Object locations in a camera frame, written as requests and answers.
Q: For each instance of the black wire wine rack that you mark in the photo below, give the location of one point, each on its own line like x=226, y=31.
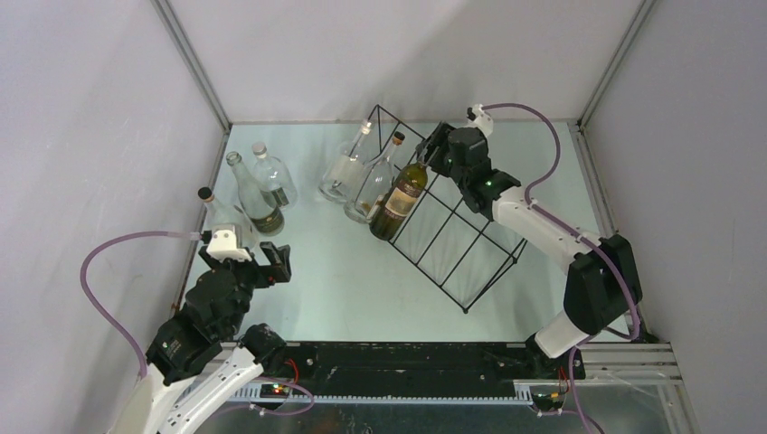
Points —
x=460, y=252

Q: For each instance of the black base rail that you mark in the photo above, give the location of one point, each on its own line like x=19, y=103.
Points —
x=452, y=373

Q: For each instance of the tall clear champagne label bottle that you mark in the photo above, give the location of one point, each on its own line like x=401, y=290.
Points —
x=264, y=213

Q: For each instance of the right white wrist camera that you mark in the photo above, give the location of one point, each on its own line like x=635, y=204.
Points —
x=478, y=118

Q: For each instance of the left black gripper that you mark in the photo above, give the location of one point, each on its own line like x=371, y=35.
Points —
x=279, y=268

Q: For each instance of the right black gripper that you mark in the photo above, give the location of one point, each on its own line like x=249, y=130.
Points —
x=439, y=138

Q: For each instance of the clear bottle white frosted label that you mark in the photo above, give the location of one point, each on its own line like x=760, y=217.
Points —
x=346, y=165

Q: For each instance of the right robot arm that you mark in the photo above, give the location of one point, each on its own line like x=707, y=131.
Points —
x=602, y=281

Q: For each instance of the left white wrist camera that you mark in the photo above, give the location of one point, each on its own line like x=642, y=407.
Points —
x=229, y=241

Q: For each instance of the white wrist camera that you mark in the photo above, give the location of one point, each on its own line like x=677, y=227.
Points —
x=478, y=118
x=229, y=241

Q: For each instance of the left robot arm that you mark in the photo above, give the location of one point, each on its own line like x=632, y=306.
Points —
x=213, y=313

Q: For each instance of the clear bottle cork stopper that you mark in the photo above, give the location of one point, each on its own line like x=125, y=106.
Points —
x=374, y=183

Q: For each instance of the short clear bottle white cap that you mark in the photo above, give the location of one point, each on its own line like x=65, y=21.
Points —
x=273, y=177

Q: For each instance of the clear bottle brown cork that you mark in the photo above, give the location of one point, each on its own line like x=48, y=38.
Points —
x=220, y=213

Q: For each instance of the dark green wine bottle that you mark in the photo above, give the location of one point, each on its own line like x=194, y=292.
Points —
x=399, y=201

